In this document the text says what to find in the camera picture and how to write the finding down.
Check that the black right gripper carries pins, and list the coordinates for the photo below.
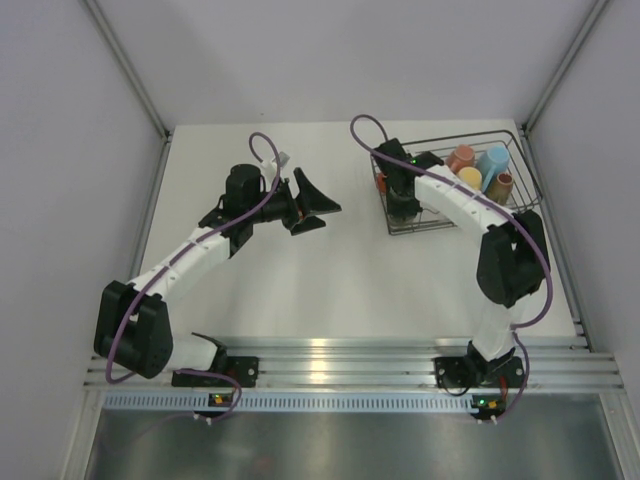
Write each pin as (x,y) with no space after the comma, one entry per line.
(398,212)

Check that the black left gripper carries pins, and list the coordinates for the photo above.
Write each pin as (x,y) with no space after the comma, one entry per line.
(308,201)

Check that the yellow ceramic mug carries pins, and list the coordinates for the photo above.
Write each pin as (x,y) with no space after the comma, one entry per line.
(471,177)

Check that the pink ceramic mug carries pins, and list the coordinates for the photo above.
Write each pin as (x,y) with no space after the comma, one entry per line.
(462,156)

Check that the dark brown mug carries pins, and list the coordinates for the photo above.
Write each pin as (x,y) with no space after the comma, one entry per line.
(500,188)

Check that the light blue ceramic mug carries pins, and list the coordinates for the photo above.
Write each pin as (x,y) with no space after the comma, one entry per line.
(494,161)

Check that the small orange cup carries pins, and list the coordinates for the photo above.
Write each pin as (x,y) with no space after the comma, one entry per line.
(381,182)

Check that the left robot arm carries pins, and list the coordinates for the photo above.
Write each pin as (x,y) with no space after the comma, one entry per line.
(133,327)

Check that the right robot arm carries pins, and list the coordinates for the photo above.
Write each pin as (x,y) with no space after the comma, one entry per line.
(512,270)

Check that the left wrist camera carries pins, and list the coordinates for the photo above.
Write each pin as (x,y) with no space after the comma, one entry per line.
(269,168)

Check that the aluminium mounting rail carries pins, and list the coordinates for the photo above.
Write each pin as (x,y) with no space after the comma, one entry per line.
(558,365)

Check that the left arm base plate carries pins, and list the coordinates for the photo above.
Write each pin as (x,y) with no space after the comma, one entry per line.
(243,369)

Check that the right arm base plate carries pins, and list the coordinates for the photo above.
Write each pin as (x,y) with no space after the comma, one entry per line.
(459,374)

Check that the perforated cable duct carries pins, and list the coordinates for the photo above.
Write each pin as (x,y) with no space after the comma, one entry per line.
(292,402)

